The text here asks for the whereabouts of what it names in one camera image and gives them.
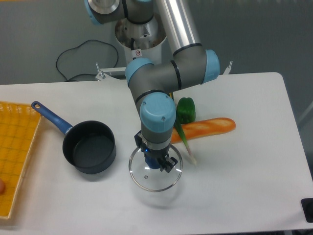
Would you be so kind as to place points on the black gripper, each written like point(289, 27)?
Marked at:
point(156, 154)

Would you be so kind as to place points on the glass lid blue knob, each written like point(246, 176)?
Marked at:
point(153, 180)

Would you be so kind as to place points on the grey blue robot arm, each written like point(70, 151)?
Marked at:
point(172, 59)

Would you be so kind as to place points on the green spring onion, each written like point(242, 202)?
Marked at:
point(180, 131)

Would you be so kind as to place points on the baguette bread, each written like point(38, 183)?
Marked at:
point(209, 127)

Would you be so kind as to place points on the green bell pepper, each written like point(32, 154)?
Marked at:
point(186, 110)

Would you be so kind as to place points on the black device at table edge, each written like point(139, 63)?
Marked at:
point(307, 206)

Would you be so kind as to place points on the yellow woven basket tray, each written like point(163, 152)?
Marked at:
point(18, 126)

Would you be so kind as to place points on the dark saucepan blue handle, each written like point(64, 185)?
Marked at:
point(89, 145)

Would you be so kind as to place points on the white table clamp bracket right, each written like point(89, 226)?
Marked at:
point(228, 68)

